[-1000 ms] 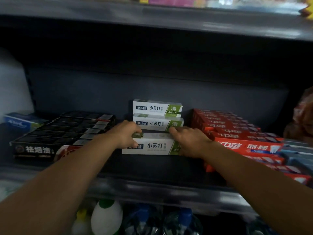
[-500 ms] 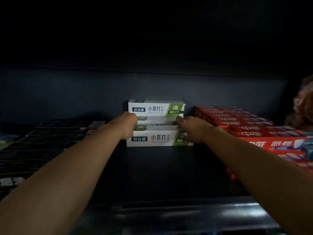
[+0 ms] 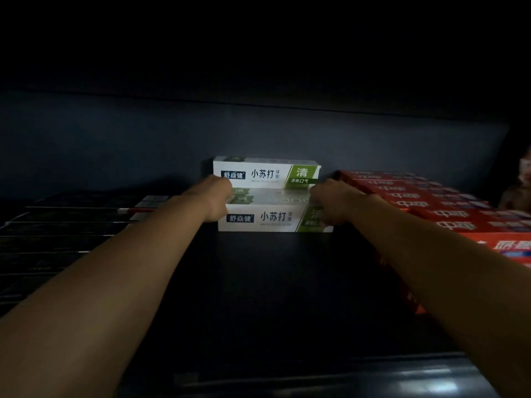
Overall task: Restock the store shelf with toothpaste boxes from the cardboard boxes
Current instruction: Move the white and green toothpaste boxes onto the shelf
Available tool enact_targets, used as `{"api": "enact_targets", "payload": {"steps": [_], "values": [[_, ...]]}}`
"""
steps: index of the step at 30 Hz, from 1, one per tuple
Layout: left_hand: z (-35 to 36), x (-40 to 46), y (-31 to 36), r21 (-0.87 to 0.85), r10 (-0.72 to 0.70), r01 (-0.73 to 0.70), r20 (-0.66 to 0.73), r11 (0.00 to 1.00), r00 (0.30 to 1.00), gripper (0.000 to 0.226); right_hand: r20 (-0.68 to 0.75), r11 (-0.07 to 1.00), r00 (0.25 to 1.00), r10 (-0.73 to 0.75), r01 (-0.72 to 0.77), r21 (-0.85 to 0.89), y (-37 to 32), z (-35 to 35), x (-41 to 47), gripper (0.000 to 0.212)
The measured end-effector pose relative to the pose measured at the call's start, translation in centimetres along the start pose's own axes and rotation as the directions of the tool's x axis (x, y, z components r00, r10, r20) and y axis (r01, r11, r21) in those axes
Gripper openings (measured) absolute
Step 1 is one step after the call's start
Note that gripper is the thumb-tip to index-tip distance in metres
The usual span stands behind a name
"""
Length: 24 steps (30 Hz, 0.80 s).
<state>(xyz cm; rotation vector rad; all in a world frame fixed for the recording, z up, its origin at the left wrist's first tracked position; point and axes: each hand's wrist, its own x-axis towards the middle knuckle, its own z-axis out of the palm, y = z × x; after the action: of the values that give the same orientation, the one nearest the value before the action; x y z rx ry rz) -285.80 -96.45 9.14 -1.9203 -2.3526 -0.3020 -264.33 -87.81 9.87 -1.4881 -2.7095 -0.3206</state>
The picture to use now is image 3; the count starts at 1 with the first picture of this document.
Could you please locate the person's right hand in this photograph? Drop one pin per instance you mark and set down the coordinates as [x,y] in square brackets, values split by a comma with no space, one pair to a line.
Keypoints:
[338,203]

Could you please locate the person's left hand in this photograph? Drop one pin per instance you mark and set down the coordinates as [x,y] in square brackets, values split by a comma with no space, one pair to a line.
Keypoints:
[210,198]

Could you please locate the person's left fingers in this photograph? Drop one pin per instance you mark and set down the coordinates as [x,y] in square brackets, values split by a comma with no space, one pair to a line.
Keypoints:
[226,190]

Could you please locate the person's right fingers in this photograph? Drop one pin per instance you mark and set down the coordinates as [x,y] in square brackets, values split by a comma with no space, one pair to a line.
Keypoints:
[318,198]

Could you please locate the white green toothpaste box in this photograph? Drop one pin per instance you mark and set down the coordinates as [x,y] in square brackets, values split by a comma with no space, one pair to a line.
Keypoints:
[265,174]
[269,217]

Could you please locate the person's left forearm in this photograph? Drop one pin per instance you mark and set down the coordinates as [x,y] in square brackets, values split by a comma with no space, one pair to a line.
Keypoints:
[103,294]

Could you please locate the person's right forearm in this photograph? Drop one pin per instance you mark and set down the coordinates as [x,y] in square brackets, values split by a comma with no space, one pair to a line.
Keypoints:
[448,277]

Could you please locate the white red small box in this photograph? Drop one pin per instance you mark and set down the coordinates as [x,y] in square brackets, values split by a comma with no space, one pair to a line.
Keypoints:
[145,201]

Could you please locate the dark blue shelf unit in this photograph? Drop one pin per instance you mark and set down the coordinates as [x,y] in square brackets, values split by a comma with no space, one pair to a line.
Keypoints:
[265,294]

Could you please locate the stack of red toothpaste boxes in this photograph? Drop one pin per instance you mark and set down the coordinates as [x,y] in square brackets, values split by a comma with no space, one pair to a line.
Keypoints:
[448,203]

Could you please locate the brown plush toy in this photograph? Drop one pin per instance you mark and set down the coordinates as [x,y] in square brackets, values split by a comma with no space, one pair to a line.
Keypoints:
[520,182]

